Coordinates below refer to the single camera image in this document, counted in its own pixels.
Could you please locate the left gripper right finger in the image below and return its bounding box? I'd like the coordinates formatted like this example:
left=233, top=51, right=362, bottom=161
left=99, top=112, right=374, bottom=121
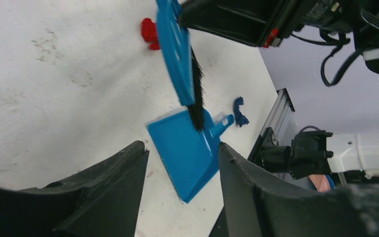
left=218, top=142, right=379, bottom=237

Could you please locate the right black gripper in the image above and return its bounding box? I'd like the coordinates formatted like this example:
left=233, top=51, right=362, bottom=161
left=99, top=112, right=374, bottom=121
left=178, top=0, right=379, bottom=82

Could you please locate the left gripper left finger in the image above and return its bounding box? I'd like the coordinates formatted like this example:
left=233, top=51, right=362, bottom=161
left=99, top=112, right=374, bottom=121
left=0, top=141, right=149, bottom=237

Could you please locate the blue dustpan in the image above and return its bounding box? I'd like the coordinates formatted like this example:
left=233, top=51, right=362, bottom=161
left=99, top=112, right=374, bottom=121
left=147, top=110, right=234, bottom=203

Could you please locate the blue hand brush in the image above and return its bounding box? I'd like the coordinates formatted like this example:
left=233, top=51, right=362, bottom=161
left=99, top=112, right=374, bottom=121
left=155, top=0, right=205, bottom=131

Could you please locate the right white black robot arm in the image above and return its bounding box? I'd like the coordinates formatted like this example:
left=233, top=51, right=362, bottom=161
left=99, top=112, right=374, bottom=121
left=178, top=0, right=379, bottom=181

